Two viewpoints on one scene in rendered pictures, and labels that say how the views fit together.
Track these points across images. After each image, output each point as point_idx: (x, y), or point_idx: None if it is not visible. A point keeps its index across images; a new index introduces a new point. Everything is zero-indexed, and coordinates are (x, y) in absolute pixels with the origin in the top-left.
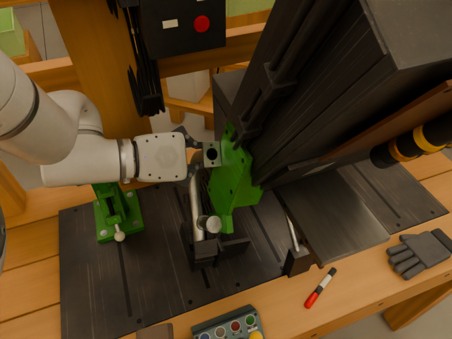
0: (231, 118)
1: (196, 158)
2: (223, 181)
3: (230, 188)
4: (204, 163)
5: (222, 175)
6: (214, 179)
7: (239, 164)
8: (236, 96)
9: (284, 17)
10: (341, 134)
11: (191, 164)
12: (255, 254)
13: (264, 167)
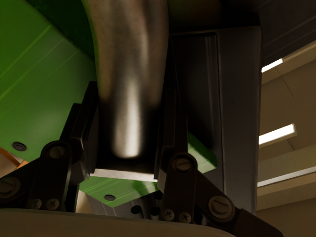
0: (232, 136)
1: (113, 75)
2: (36, 115)
3: (27, 145)
4: (91, 174)
5: (58, 113)
6: (24, 49)
7: (100, 187)
8: (248, 209)
9: None
10: None
11: (75, 212)
12: None
13: (98, 207)
